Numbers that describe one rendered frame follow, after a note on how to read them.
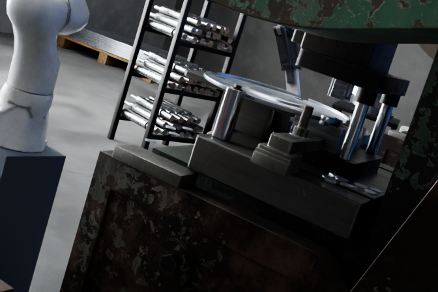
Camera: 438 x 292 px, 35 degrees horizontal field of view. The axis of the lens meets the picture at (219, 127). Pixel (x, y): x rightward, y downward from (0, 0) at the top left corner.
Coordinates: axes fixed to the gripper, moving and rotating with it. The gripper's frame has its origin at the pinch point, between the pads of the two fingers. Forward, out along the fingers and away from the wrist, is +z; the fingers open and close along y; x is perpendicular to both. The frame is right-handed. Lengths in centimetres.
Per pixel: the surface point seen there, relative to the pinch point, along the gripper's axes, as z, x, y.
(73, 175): 21, -141, -87
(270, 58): -87, -271, -628
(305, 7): -2, 34, 80
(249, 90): 3.4, 6.3, 38.4
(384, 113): 10.0, 28.0, 26.0
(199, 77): -0.1, -3.3, 40.1
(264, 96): 5.0, 9.7, 39.3
